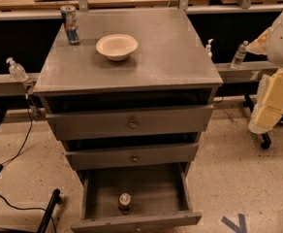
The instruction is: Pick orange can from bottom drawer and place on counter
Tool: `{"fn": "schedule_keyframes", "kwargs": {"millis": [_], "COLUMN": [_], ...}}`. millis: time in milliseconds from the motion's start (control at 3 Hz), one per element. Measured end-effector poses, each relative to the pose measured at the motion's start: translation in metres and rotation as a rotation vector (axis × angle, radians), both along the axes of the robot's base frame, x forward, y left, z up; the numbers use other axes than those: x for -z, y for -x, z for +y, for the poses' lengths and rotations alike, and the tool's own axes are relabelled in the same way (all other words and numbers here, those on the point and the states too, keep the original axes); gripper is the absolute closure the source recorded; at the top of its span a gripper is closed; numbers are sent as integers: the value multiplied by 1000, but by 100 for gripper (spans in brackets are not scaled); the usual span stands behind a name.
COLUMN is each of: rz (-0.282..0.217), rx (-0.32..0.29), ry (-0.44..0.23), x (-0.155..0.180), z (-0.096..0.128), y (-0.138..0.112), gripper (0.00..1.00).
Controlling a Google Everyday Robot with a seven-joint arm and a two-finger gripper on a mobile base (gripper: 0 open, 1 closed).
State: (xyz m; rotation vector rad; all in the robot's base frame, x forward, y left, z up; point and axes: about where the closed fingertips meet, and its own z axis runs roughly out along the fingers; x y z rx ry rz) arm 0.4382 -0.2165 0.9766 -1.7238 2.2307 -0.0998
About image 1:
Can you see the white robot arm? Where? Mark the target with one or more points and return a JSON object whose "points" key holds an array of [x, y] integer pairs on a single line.
{"points": [[270, 44]]}

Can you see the top grey drawer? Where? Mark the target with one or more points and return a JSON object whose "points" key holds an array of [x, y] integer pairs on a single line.
{"points": [[135, 122]]}

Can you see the grey drawer cabinet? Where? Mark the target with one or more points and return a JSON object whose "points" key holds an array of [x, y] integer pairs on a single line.
{"points": [[170, 68]]}

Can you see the small white pump bottle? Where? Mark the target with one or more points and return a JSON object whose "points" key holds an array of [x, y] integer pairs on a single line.
{"points": [[208, 48]]}

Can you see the bottom grey drawer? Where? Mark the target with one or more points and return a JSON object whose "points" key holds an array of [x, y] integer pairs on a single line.
{"points": [[160, 198]]}

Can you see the middle grey drawer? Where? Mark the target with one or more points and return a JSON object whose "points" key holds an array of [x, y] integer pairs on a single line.
{"points": [[135, 156]]}

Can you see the clear plastic water bottle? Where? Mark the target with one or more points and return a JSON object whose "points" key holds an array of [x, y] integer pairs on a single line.
{"points": [[239, 55]]}

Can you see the grey drawer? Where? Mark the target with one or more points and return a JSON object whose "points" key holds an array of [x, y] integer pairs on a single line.
{"points": [[160, 198], [135, 122], [135, 156]]}

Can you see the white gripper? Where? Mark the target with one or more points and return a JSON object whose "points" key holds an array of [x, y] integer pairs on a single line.
{"points": [[269, 103]]}

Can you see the white paper bowl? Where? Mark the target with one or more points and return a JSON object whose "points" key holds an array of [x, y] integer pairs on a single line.
{"points": [[117, 47]]}

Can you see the black chair base leg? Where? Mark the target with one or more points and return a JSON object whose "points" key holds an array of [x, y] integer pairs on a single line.
{"points": [[54, 200]]}

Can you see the left clear sanitizer pump bottle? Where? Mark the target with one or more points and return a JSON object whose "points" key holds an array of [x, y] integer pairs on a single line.
{"points": [[17, 71]]}

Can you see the blue silver energy drink can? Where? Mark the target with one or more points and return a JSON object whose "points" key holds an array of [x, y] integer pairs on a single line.
{"points": [[69, 18]]}

